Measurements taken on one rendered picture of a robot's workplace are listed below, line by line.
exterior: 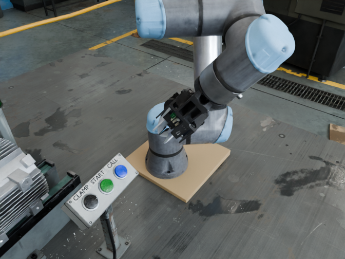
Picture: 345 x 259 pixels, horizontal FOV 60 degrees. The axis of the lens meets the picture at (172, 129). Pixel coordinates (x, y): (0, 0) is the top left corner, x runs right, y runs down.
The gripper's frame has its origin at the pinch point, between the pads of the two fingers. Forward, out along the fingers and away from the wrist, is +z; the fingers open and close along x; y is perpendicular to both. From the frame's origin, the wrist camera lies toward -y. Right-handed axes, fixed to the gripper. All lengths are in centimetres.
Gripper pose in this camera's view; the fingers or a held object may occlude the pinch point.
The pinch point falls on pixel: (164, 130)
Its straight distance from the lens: 70.1
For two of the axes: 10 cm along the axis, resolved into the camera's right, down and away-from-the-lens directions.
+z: -5.3, 4.3, 7.3
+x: 6.9, 7.2, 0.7
